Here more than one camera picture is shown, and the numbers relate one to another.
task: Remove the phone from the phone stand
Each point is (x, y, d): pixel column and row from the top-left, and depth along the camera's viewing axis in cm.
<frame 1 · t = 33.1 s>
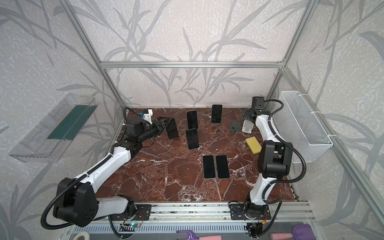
left hand: (171, 117, 78), fingers open
right hand: (251, 111, 94), fingers open
white-edged phone right: (209, 167, 96), on the table
teal phone front centre: (223, 171, 89), on the table
black phone on left stand: (169, 126, 75), point 29 cm above the table
pink-edged phone back centre: (191, 119, 102), point 11 cm above the table
dark phone back right: (216, 115, 104), point 11 cm above the table
black phone centre: (190, 138, 93), point 10 cm above the table
white folding phone stand: (247, 126, 105), point 5 cm above the table
grey round phone stand: (235, 125, 110), point 2 cm above the table

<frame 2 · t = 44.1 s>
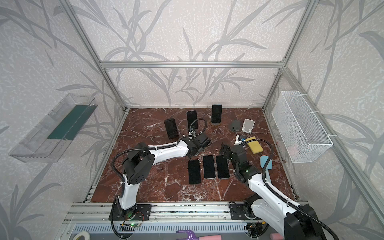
left hand: (196, 140, 94), fingers open
right hand: (228, 141, 85), fingers open
black phone centre: (194, 171, 90), on the table
light blue sponge: (263, 160, 95), on the table
the other named things where they were.

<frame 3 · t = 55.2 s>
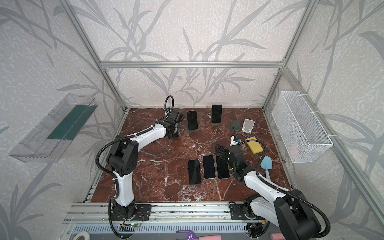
left hand: (174, 119, 98), fingers open
right hand: (221, 142, 88), fingers open
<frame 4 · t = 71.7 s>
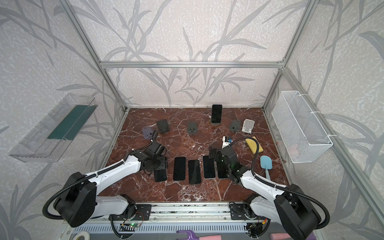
left hand: (165, 161, 87), fingers open
right hand: (216, 143, 87), fingers open
pink-edged phone back centre: (160, 175, 84), point 4 cm above the table
black folding phone stand: (163, 126, 106), point 5 cm above the table
grey stand centre: (147, 132, 105), point 3 cm above the table
